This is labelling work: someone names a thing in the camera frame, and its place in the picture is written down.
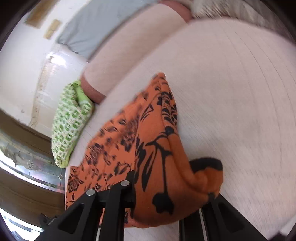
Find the striped floral back cushion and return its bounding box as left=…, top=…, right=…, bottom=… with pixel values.
left=191, top=0, right=278, bottom=29

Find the orange black floral garment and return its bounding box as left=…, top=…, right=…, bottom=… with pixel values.
left=65, top=73, right=223, bottom=228

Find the dark wooden door frame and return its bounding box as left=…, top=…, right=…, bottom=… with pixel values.
left=1, top=111, right=64, bottom=226

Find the green white checkered pillow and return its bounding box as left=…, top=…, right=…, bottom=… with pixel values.
left=51, top=80, right=94, bottom=168

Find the stained glass window panel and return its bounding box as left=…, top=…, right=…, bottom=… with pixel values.
left=1, top=132, right=65, bottom=193

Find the framed wall panel box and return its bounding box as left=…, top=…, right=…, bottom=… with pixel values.
left=25, top=0, right=59, bottom=29

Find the pink cylindrical bolster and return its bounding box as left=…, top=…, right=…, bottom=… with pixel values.
left=80, top=1, right=192, bottom=104

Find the grey pillow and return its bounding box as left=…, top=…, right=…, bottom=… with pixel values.
left=57, top=0, right=157, bottom=60

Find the beige wall switch plate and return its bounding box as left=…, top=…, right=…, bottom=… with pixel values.
left=44, top=19, right=62, bottom=40

